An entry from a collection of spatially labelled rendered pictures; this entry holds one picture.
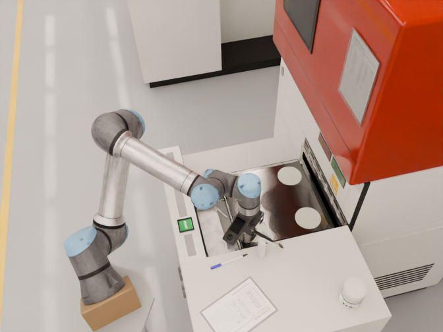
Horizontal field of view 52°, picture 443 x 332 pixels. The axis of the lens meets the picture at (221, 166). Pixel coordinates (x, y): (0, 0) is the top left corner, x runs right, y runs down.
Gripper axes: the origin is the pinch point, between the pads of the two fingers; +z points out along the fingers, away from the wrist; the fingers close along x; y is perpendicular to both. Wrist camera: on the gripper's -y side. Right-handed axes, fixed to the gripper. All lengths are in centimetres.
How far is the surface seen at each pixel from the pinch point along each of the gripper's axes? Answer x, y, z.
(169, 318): 34, -18, 92
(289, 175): 2.2, 37.7, 1.5
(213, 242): 10.2, -5.3, 3.5
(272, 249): -11.7, 0.5, -5.1
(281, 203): -2.2, 23.8, 1.5
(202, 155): 43, 31, 10
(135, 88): 176, 110, 92
